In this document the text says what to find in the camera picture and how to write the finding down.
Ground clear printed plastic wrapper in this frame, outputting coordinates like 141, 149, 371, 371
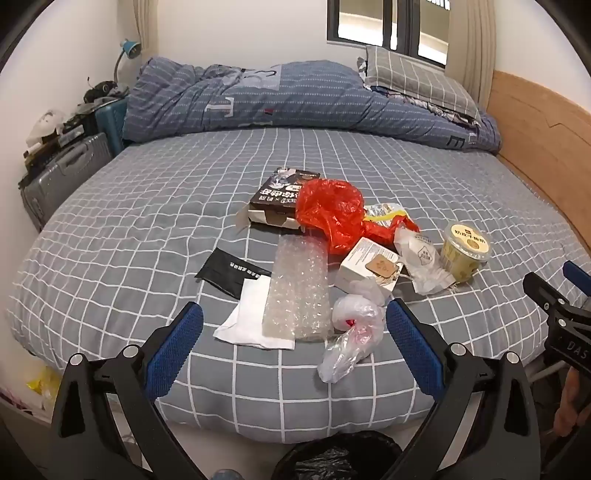
393, 228, 458, 296

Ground small white carton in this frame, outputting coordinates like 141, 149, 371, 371
335, 236, 404, 294

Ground bed with grey checked sheet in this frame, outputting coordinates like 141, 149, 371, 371
7, 124, 591, 431

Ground black packet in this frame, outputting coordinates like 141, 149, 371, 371
195, 248, 273, 300

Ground teal hard suitcase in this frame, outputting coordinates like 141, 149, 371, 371
95, 98, 127, 155

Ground black lined trash bin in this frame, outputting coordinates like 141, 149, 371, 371
270, 430, 402, 480

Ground grey checked pillow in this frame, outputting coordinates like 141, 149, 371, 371
358, 45, 483, 121

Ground beige curtain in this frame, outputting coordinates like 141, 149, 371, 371
445, 0, 497, 109
133, 0, 160, 77

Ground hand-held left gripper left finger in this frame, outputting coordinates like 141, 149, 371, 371
46, 302, 206, 480

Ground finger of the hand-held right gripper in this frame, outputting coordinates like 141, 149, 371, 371
562, 261, 591, 297
523, 272, 587, 326

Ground brown paper hang tag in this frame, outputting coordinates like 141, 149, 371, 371
365, 256, 399, 278

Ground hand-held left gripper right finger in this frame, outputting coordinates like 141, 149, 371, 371
385, 298, 542, 480

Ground grey hard suitcase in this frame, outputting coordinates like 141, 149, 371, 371
19, 134, 114, 232

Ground brown snack box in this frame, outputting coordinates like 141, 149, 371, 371
236, 167, 321, 232

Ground wooden headboard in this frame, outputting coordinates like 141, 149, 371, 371
487, 69, 591, 259

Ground clear plastic bag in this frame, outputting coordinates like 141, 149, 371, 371
317, 281, 393, 384

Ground yellow plastic bag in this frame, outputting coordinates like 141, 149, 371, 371
25, 367, 63, 408

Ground white paper sheet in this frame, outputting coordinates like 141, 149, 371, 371
213, 275, 296, 350

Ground white plastic object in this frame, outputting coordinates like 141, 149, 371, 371
25, 108, 65, 148

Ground clear bubble wrap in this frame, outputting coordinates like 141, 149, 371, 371
262, 235, 334, 342

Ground yellow white snack packet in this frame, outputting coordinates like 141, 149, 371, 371
365, 202, 409, 229

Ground black flat devices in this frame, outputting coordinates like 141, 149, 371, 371
60, 104, 98, 136

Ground red plastic bag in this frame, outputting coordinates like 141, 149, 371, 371
295, 179, 421, 256

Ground person's right hand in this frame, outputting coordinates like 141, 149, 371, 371
553, 369, 591, 439

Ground blue striped quilt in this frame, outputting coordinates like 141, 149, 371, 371
122, 56, 503, 154

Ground black tangled cables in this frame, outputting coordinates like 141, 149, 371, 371
83, 80, 130, 102

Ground yellow green lidded cup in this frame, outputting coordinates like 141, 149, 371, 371
438, 222, 492, 283

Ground dark framed window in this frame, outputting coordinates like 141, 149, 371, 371
327, 0, 451, 65

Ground blue desk lamp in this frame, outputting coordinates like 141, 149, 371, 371
112, 39, 141, 88

